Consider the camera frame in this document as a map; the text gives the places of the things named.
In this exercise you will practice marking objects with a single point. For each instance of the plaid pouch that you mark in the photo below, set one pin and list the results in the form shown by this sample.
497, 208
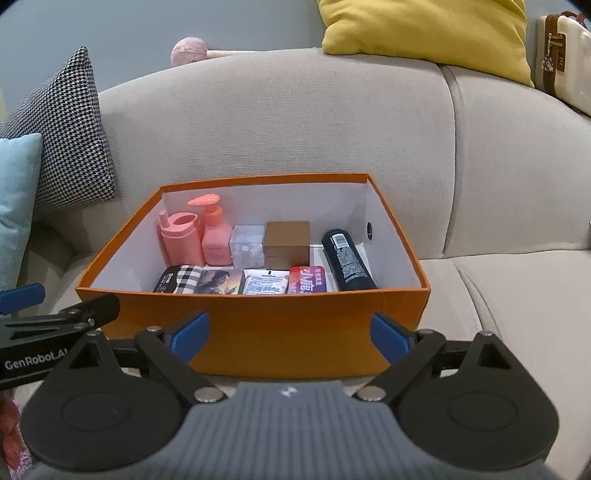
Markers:
187, 277

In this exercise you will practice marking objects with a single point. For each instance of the cream suitcase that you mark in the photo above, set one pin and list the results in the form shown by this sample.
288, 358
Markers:
572, 60

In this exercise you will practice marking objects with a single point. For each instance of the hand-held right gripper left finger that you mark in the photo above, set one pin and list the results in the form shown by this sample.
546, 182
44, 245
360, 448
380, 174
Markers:
191, 334

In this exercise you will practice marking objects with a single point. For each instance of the beige sofa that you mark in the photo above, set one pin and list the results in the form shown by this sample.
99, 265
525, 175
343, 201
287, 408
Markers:
323, 120

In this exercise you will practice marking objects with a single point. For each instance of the red packet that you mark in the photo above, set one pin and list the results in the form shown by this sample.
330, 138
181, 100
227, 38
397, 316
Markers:
307, 280

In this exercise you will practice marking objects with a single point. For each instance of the black white houndstooth pillow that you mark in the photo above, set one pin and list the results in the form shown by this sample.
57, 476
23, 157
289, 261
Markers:
60, 138

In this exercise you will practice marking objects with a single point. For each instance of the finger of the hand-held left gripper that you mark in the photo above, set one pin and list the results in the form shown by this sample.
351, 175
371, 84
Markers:
83, 314
21, 297

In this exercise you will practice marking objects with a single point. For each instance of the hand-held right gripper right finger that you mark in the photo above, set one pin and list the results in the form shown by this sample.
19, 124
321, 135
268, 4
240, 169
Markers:
390, 334

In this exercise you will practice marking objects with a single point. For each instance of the pink plush toy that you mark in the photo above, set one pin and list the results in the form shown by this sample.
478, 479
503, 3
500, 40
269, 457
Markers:
184, 51

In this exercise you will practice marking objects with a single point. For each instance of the orange cardboard box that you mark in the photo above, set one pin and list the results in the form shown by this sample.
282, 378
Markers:
277, 332

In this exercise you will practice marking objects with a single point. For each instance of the pink cup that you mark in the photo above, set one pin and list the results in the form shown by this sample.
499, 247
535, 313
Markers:
180, 244

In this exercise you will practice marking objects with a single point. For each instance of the yellow pillow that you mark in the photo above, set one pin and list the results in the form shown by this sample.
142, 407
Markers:
415, 32

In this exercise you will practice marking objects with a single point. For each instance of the dark blue spray can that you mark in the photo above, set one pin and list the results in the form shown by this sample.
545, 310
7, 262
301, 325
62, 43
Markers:
348, 263

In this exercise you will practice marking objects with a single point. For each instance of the white tube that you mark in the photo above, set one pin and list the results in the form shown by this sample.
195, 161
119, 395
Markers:
265, 282

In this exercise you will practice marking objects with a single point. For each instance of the dark picture-print box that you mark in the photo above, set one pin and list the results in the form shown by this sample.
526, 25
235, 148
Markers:
219, 282

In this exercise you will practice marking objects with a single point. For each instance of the pink pump bottle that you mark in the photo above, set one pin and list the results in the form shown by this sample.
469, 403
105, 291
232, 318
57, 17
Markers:
216, 240

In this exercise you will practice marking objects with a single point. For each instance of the brown cardboard cube box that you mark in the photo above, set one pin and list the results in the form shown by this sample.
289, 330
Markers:
286, 244

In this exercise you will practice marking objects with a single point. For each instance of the light blue pillow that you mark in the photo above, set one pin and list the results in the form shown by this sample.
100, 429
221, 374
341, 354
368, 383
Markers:
16, 207

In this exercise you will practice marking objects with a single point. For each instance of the clear plastic box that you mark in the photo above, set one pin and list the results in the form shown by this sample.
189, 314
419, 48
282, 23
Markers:
247, 244

